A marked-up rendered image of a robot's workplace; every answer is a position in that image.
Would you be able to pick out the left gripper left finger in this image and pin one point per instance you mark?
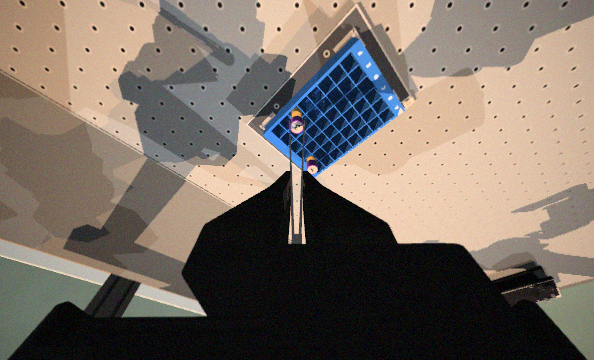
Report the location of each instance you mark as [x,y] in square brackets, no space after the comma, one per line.
[255,219]

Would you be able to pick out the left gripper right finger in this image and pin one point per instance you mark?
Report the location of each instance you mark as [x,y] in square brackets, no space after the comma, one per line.
[337,220]

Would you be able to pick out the blue grid tube rack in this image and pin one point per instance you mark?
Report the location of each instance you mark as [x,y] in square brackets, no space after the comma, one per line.
[364,77]

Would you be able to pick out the grey bar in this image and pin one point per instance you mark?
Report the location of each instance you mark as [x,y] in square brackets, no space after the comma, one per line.
[296,238]

